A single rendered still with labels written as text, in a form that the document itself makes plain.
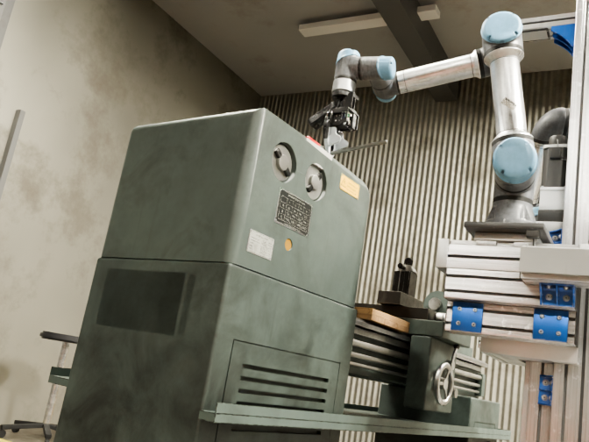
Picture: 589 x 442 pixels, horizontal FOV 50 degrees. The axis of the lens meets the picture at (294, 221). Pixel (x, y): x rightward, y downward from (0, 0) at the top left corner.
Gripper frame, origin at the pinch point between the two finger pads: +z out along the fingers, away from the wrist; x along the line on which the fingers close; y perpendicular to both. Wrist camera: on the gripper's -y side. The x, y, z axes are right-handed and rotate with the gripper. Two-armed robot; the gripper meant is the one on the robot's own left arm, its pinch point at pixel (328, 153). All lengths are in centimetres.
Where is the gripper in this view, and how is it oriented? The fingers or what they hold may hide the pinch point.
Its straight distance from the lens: 202.7
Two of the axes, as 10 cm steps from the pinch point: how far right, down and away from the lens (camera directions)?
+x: 5.6, 2.9, 7.8
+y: 8.1, -0.1, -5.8
